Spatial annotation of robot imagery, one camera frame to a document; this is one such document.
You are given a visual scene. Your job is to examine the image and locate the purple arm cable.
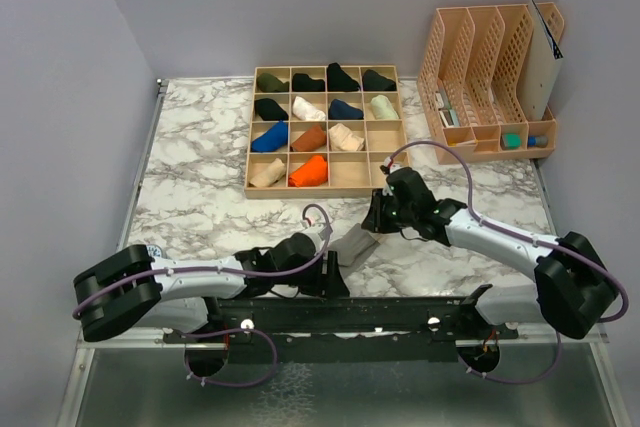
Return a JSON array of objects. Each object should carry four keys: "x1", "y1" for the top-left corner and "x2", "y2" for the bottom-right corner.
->
[
  {"x1": 382, "y1": 139, "x2": 630, "y2": 386},
  {"x1": 72, "y1": 203, "x2": 334, "y2": 389}
]

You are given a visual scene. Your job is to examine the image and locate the black rolled cloth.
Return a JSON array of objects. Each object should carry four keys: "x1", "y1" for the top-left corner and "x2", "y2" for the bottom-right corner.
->
[
  {"x1": 254, "y1": 98, "x2": 289, "y2": 121},
  {"x1": 326, "y1": 62, "x2": 360, "y2": 92},
  {"x1": 291, "y1": 72, "x2": 326, "y2": 92}
]

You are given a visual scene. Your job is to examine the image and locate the dark green rolled cloth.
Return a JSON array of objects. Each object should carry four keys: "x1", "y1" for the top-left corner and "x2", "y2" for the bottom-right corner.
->
[{"x1": 362, "y1": 69, "x2": 397, "y2": 92}]

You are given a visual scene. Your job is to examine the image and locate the pink file organizer rack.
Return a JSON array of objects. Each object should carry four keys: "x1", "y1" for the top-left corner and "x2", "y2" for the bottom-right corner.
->
[{"x1": 417, "y1": 4, "x2": 557, "y2": 164}]

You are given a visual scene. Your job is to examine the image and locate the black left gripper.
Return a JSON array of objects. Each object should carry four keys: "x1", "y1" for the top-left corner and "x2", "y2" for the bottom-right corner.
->
[{"x1": 274, "y1": 251, "x2": 349, "y2": 299}]

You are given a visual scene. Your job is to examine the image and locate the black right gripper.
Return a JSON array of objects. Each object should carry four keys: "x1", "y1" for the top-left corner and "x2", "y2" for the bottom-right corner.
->
[{"x1": 362, "y1": 188, "x2": 417, "y2": 233}]

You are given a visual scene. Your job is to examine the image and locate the olive green rolled cloth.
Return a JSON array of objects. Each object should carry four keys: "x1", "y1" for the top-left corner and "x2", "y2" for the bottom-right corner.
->
[{"x1": 256, "y1": 72, "x2": 289, "y2": 93}]

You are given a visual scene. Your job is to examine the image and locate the blue grey cylinder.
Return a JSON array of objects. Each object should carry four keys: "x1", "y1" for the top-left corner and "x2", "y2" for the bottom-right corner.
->
[{"x1": 527, "y1": 135, "x2": 548, "y2": 148}]

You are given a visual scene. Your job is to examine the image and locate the blue rolled cloth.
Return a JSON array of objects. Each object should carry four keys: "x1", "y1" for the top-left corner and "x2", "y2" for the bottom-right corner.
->
[{"x1": 250, "y1": 121, "x2": 289, "y2": 153}]

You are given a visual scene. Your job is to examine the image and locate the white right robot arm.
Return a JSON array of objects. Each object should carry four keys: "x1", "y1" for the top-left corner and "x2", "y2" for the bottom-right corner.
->
[{"x1": 361, "y1": 167, "x2": 619, "y2": 339}]

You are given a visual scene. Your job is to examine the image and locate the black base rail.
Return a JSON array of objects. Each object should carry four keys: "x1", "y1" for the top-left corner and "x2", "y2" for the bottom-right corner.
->
[{"x1": 169, "y1": 295, "x2": 510, "y2": 368}]

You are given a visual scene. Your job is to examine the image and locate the brown rolled cloth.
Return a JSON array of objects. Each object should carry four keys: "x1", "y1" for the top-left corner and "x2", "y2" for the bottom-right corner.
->
[{"x1": 291, "y1": 124, "x2": 327, "y2": 152}]

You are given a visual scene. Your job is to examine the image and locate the black rolled cloth left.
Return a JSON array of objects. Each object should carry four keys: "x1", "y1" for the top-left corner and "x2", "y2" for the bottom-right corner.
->
[{"x1": 254, "y1": 98, "x2": 289, "y2": 121}]

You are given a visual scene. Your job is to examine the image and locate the grey folder in rack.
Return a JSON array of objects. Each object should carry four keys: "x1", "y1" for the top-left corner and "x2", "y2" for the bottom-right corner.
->
[{"x1": 516, "y1": 0, "x2": 565, "y2": 122}]

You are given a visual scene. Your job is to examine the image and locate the cards in rack slot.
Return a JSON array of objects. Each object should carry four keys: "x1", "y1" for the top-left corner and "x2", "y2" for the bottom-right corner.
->
[{"x1": 434, "y1": 88, "x2": 476, "y2": 146}]

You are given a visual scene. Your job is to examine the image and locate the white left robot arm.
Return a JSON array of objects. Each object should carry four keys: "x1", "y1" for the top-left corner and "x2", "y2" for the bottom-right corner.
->
[{"x1": 73, "y1": 225, "x2": 348, "y2": 342}]

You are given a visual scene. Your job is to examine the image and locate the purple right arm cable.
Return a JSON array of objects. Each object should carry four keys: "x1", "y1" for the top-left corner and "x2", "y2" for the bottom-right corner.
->
[{"x1": 382, "y1": 139, "x2": 630, "y2": 386}]

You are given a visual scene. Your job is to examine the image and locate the white rolled cloth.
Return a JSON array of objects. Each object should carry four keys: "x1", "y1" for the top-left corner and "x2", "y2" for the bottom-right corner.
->
[{"x1": 292, "y1": 96, "x2": 326, "y2": 121}]

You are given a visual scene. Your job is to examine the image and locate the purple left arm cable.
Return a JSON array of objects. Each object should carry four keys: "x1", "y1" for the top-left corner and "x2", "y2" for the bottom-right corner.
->
[{"x1": 72, "y1": 203, "x2": 334, "y2": 389}]

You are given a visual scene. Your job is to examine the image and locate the wooden compartment tray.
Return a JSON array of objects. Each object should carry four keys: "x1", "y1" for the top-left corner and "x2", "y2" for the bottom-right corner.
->
[{"x1": 244, "y1": 64, "x2": 407, "y2": 199}]

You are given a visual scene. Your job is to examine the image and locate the beige boxer underwear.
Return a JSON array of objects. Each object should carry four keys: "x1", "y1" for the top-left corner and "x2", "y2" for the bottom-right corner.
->
[{"x1": 328, "y1": 123, "x2": 365, "y2": 152}]

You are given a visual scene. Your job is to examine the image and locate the grey underwear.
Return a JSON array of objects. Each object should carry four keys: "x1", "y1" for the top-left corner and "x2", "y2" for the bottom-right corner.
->
[{"x1": 329, "y1": 224, "x2": 380, "y2": 269}]

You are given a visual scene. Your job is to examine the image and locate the navy rolled cloth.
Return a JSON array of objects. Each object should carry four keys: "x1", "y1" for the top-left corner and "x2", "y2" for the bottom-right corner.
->
[{"x1": 328, "y1": 99, "x2": 364, "y2": 121}]

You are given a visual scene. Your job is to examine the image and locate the beige rolled cloth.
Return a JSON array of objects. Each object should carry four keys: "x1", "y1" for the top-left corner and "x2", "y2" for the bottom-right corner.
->
[{"x1": 249, "y1": 158, "x2": 286, "y2": 188}]

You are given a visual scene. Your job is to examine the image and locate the pale green rolled cloth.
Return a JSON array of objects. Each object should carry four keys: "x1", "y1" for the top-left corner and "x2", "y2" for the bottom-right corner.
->
[{"x1": 370, "y1": 95, "x2": 399, "y2": 120}]

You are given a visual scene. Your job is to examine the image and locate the orange rolled cloth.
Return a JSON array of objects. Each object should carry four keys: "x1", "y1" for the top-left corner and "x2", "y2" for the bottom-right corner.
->
[{"x1": 288, "y1": 155, "x2": 329, "y2": 188}]

